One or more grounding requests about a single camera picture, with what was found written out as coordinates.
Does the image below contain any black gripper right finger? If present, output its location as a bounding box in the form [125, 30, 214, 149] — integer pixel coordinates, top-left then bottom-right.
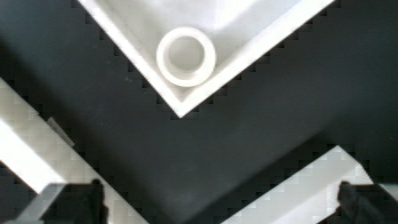
[324, 181, 398, 224]

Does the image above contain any white obstacle wall front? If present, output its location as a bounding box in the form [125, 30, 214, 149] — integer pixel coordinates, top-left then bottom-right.
[0, 79, 141, 224]

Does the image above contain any white square table top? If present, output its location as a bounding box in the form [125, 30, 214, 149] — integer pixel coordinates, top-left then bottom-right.
[79, 0, 335, 116]

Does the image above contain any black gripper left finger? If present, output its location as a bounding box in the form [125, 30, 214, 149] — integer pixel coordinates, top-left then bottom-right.
[52, 179, 107, 224]

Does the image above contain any white obstacle wall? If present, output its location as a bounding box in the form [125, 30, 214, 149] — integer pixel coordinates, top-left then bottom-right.
[221, 145, 398, 224]
[0, 79, 141, 224]

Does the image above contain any white obstacle wall right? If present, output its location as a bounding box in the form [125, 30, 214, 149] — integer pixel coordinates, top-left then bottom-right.
[221, 145, 398, 224]

